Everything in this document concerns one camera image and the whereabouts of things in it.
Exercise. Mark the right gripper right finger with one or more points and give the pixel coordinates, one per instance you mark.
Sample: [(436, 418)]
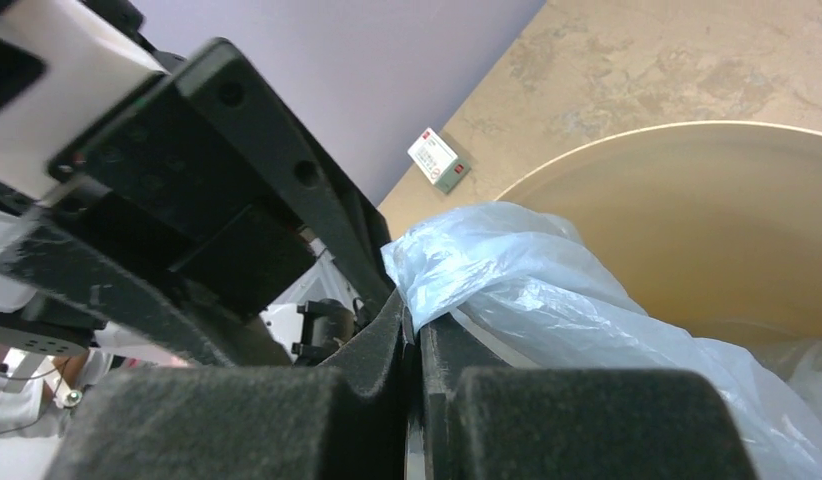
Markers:
[(486, 415)]

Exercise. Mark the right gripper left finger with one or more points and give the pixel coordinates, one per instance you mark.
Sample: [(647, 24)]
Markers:
[(342, 419)]

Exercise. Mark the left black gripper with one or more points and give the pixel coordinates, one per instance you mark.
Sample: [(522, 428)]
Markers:
[(204, 172)]

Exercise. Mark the blue plastic trash bag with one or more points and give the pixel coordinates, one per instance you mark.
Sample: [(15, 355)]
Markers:
[(527, 278)]

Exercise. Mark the beige paper trash bin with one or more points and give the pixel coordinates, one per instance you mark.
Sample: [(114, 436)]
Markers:
[(713, 226)]

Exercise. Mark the person in white shirt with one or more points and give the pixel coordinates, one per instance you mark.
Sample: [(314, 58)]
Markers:
[(32, 413)]

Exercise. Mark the white red small box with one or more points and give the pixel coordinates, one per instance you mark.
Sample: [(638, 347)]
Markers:
[(443, 167)]

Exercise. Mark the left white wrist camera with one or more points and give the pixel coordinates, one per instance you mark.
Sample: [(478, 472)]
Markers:
[(85, 67)]

